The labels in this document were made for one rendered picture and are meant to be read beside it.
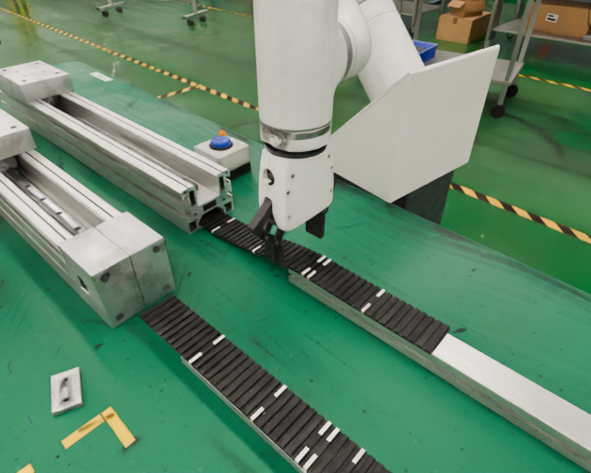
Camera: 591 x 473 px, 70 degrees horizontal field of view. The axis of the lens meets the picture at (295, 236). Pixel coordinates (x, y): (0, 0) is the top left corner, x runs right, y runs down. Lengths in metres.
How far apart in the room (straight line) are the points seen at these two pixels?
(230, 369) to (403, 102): 0.48
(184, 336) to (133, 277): 0.11
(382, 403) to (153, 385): 0.26
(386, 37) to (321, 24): 0.45
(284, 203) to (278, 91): 0.13
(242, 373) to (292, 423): 0.08
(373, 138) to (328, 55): 0.35
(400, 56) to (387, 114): 0.16
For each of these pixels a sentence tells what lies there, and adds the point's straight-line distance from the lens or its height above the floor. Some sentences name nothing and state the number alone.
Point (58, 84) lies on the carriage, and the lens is 1.19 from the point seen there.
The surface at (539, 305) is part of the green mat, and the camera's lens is 0.69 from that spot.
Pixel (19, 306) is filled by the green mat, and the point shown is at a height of 0.78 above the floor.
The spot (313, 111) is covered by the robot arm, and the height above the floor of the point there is 1.05.
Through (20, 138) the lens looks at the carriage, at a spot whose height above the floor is 0.89.
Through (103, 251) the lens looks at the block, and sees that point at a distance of 0.59.
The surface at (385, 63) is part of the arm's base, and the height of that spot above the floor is 0.98.
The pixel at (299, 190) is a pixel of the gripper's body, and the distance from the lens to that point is 0.51.
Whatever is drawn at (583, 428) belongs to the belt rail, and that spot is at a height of 0.81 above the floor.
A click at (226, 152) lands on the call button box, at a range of 0.85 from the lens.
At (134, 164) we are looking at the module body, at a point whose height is 0.86.
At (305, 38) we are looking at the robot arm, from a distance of 0.44.
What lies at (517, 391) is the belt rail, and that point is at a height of 0.81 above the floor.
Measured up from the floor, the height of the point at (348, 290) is 0.81.
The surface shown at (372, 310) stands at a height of 0.81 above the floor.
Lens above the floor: 1.22
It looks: 38 degrees down
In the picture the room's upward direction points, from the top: straight up
